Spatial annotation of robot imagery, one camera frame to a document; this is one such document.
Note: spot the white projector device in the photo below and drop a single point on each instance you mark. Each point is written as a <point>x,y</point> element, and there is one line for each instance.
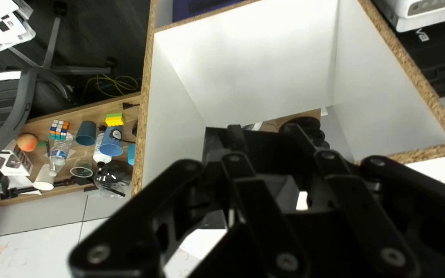
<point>429,13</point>

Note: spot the yellow block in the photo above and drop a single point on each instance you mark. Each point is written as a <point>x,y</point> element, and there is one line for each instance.
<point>115,120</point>

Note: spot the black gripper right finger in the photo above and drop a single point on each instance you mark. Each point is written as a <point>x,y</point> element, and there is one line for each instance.
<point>387,217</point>

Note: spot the black crumpled item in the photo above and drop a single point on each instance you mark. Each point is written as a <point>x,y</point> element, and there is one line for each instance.
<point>110,179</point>

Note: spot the black hard case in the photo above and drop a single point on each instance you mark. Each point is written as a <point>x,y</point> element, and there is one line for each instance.
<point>440,57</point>

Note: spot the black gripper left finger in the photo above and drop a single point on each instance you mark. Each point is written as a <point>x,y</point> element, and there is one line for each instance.
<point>182,217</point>

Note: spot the black and white gadget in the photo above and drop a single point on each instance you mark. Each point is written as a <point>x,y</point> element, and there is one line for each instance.
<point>8,172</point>

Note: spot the light blue cup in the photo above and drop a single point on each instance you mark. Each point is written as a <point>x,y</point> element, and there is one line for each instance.
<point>112,145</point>

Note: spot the Rubik's cube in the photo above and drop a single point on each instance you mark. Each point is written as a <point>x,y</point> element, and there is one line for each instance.
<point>61,131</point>

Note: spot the clear plastic bottle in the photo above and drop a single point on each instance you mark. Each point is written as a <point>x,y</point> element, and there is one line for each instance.
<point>58,155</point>

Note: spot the dark blue cup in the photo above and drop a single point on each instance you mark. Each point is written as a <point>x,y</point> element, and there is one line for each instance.
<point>86,134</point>

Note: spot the orange ball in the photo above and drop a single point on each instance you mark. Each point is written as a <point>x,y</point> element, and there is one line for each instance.
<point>27,143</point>

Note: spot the white chipboard shelf unit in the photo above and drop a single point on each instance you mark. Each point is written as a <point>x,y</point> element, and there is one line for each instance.
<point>263,67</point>

